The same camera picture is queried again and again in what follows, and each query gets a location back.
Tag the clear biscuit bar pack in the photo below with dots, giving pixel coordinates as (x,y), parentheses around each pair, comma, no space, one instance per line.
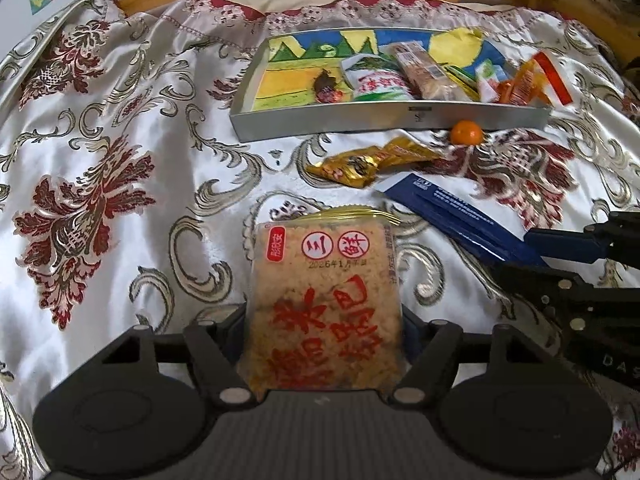
(425,75)

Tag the grey tray with drawing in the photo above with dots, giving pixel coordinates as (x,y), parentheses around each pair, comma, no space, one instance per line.
(275,97)

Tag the small dark red candy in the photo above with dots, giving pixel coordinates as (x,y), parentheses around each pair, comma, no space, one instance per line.
(325,89)

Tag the floral satin bedspread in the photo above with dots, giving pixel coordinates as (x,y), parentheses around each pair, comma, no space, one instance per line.
(126,197)

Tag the rice cracker pack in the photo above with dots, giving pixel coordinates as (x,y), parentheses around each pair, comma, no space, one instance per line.
(324,310)

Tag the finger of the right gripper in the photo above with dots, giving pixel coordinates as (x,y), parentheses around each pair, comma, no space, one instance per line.
(545,287)
(565,245)

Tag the gold foil snack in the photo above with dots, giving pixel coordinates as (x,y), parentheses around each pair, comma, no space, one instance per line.
(359,168)

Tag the orange jelly snack bag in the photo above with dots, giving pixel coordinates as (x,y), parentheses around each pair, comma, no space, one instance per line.
(539,81)

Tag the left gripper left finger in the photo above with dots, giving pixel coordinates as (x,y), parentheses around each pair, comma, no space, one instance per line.
(215,343)

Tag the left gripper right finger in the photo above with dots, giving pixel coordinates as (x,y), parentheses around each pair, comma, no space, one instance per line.
(432,351)

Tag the white green pickle packet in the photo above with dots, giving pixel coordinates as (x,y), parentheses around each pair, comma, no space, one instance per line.
(375,78)

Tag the green white stick pack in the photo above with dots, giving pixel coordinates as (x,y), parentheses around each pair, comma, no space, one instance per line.
(488,79)

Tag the yellow candy bar pack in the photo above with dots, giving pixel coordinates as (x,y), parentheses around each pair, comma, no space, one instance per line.
(463,80)

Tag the dark blue sachet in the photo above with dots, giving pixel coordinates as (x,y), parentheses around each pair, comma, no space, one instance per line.
(473,230)

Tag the small orange mandarin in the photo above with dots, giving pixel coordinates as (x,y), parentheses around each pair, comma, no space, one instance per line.
(466,132)

